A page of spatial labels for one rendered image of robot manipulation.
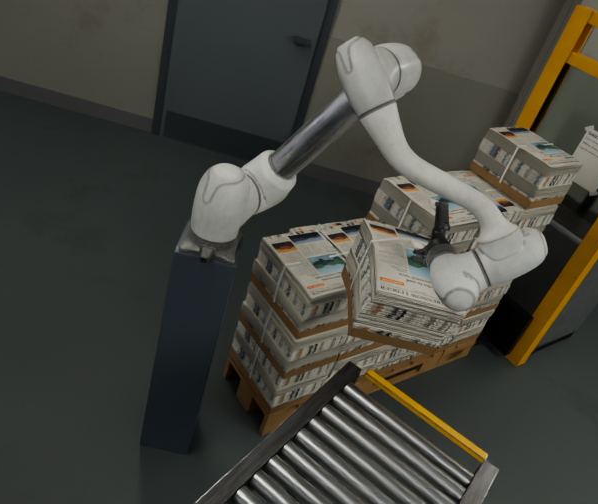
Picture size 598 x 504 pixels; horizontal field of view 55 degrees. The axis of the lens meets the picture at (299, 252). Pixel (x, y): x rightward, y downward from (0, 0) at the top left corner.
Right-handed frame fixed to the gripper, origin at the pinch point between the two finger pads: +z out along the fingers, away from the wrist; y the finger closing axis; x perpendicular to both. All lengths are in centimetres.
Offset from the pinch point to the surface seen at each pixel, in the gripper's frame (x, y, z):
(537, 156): 71, -7, 85
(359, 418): -6, 53, -32
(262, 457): -35, 55, -52
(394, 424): 5, 53, -32
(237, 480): -41, 56, -59
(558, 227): 127, 37, 126
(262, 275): -37, 59, 41
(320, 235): -17, 43, 57
